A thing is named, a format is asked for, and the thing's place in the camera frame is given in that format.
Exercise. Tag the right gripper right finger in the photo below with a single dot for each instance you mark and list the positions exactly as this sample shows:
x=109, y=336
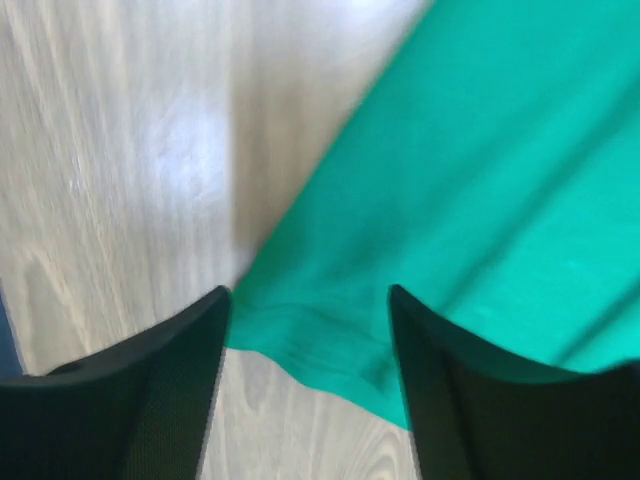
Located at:
x=477, y=411

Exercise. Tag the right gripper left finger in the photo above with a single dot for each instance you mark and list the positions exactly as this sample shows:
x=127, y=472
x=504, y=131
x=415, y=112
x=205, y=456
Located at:
x=139, y=409

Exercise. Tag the green t shirt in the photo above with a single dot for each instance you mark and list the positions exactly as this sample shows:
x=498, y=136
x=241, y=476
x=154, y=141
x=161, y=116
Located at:
x=493, y=172

